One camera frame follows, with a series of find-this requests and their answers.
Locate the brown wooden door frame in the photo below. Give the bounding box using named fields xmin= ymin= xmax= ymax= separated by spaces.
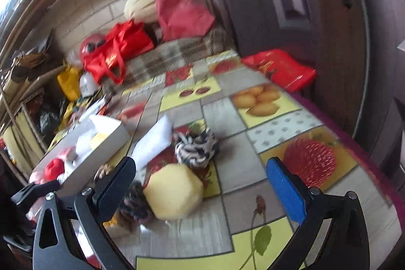
xmin=313 ymin=0 xmax=372 ymax=138

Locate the storage shelf rack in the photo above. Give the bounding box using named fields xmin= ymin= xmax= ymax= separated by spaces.
xmin=0 ymin=45 xmax=67 ymax=169

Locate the fruit-print tablecloth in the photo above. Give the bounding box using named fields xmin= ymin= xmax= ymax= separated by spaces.
xmin=47 ymin=49 xmax=393 ymax=270

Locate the white cardboard box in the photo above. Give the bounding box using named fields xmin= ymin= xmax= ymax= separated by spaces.
xmin=32 ymin=113 xmax=132 ymax=198

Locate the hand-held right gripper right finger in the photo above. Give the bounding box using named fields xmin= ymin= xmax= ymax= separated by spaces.
xmin=266 ymin=157 xmax=371 ymax=270

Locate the white foam sponge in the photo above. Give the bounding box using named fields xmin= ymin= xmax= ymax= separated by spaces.
xmin=131 ymin=114 xmax=173 ymax=169

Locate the red helmet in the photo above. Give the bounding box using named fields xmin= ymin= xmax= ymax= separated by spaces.
xmin=79 ymin=34 xmax=106 ymax=58

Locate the red handled tote bag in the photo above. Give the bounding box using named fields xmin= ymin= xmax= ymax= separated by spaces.
xmin=82 ymin=20 xmax=155 ymax=85

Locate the plaid blanket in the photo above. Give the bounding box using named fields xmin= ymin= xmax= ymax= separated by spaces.
xmin=125 ymin=25 xmax=235 ymax=84

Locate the red plush ball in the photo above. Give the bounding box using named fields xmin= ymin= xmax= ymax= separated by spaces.
xmin=44 ymin=159 xmax=65 ymax=182

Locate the cream white bag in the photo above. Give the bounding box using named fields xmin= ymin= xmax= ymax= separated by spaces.
xmin=123 ymin=0 xmax=158 ymax=22

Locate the black plastic bag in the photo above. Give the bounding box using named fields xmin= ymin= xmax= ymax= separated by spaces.
xmin=38 ymin=102 xmax=60 ymax=136

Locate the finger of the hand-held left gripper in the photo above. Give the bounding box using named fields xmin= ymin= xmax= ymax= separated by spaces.
xmin=11 ymin=180 xmax=60 ymax=205

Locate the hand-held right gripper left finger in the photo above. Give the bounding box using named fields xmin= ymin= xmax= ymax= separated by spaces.
xmin=32 ymin=156 xmax=137 ymax=270

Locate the black and white rope toy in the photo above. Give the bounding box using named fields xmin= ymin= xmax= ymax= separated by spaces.
xmin=174 ymin=128 xmax=219 ymax=169

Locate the red printed gift bag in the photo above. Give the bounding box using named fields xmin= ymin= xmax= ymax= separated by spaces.
xmin=241 ymin=49 xmax=317 ymax=93

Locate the yellow bag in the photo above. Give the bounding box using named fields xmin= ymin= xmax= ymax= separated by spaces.
xmin=57 ymin=66 xmax=83 ymax=100

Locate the plain red fabric bag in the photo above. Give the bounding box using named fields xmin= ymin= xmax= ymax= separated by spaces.
xmin=154 ymin=0 xmax=216 ymax=42

